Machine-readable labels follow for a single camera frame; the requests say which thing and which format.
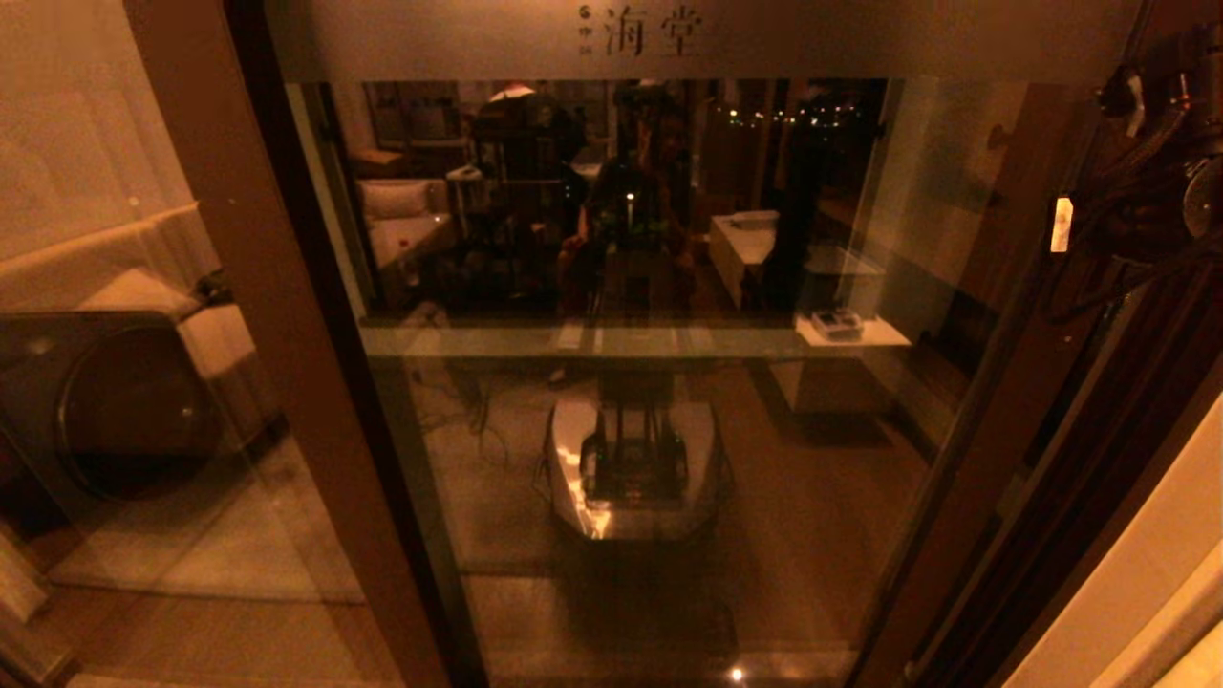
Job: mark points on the dark brown door jamb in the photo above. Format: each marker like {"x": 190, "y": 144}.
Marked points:
{"x": 1099, "y": 516}

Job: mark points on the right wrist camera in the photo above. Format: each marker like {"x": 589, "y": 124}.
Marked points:
{"x": 1127, "y": 100}

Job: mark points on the brown-framed sliding glass door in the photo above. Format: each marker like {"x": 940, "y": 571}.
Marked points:
{"x": 1003, "y": 430}

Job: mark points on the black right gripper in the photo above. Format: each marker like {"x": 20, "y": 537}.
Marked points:
{"x": 1137, "y": 220}

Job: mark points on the brown-framed fixed glass panel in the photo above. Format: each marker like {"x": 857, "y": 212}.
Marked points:
{"x": 320, "y": 420}

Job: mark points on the long stone railing sill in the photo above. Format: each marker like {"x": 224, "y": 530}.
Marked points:
{"x": 478, "y": 320}

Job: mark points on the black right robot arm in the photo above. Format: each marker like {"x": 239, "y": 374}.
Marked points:
{"x": 1206, "y": 196}

